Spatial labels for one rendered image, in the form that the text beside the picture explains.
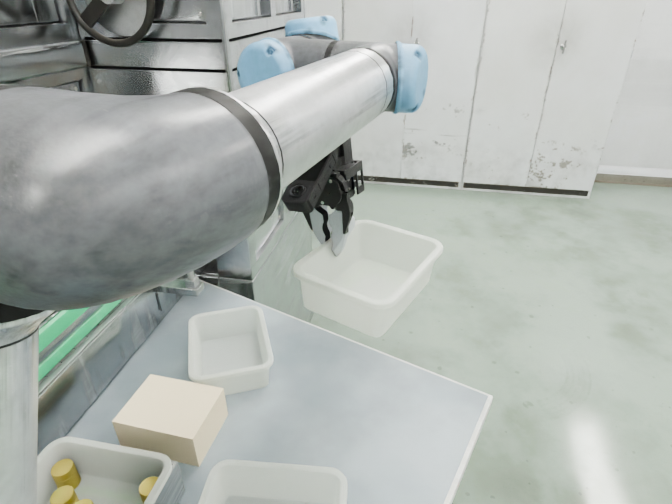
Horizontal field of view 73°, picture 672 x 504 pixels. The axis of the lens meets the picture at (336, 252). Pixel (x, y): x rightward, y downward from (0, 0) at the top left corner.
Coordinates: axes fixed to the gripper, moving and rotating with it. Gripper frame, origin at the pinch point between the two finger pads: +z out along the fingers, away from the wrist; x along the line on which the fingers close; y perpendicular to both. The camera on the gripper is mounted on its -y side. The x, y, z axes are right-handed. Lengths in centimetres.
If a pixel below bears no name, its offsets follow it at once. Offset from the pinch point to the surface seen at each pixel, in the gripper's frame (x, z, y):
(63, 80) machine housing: 73, -30, 8
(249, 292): 49, 34, 27
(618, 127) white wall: -43, 69, 398
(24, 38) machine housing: 69, -39, 0
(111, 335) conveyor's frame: 49, 20, -16
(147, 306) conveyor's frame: 53, 22, -3
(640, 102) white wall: -55, 49, 402
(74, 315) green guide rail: 48, 11, -21
